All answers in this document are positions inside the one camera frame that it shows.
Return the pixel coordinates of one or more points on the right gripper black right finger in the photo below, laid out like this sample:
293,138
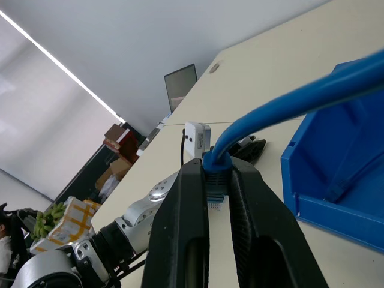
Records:
264,228

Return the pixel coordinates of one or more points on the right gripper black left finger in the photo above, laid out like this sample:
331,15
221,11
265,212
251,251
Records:
177,228

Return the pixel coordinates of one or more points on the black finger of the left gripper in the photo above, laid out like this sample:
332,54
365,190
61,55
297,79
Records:
252,151

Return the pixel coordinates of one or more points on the blue plastic bin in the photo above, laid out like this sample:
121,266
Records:
339,168

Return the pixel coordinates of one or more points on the pile of brown cardboard boxes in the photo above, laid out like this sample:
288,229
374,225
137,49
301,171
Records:
112,177

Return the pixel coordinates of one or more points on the round grey table grommet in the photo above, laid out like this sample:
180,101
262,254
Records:
214,67

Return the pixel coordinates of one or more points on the dark laptop screen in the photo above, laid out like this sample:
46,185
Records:
179,87

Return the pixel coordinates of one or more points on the cardboard box with yellow tape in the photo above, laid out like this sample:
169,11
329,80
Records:
72,222

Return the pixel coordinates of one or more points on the stack of red brown boxes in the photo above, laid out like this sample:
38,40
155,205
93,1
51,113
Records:
120,139

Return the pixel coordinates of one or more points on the bunch of green bananas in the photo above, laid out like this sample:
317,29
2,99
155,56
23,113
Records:
45,220

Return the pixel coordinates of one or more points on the black office chair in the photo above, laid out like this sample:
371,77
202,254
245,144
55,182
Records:
22,231

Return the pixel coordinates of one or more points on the person in white shirt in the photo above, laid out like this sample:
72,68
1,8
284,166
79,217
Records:
4,249

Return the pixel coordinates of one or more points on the long ceiling light strip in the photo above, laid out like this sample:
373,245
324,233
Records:
60,64

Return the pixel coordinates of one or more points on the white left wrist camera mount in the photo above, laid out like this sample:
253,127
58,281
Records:
195,139

